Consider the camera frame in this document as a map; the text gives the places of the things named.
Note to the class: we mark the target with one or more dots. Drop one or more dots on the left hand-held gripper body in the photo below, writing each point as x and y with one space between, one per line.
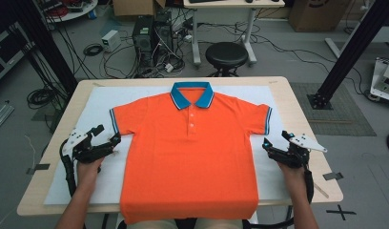
87 151

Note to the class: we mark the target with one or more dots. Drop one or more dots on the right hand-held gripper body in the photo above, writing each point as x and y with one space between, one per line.
294 156

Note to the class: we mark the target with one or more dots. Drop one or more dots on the orange polo shirt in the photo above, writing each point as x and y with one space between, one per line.
189 159

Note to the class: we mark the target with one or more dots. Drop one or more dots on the person's right hand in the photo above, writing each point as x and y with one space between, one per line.
294 178

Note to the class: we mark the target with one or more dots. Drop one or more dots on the person's left hand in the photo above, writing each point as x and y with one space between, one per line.
87 175

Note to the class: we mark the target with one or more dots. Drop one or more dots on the white foam mat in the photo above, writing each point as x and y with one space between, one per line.
100 105

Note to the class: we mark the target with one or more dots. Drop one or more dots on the grey tape piece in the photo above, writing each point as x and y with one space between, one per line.
38 168
333 176

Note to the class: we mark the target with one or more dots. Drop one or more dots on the thin wooden stick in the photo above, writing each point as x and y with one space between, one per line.
322 191

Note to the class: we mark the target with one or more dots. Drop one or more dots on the grey floor mat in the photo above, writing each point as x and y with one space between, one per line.
338 117

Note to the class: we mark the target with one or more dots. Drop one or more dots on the white power strip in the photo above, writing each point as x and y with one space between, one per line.
169 67

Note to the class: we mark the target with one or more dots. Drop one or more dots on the white power supply box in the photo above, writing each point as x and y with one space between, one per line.
110 40

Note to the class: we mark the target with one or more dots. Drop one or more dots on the aluminium profile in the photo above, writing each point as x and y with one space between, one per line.
0 117

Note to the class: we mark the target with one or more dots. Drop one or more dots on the person's beige shorts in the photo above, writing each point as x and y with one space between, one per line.
214 224

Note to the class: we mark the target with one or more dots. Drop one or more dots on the black metal stand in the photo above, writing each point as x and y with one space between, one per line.
46 44
348 57

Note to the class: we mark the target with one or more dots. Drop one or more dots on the black computer tower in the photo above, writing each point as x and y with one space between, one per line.
142 41
164 38

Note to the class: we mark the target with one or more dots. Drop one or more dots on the black round stool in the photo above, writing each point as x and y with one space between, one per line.
226 54

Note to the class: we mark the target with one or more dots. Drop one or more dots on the white device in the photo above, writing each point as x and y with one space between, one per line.
384 82

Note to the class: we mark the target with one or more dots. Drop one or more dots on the grey metal rack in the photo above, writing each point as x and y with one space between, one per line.
8 54

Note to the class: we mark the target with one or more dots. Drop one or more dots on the round white table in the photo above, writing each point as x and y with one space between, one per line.
78 13

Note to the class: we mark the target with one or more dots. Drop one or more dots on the large closed cardboard box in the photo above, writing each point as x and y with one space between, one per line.
316 16

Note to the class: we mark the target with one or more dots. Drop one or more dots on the white desk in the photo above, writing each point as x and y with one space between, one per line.
234 4

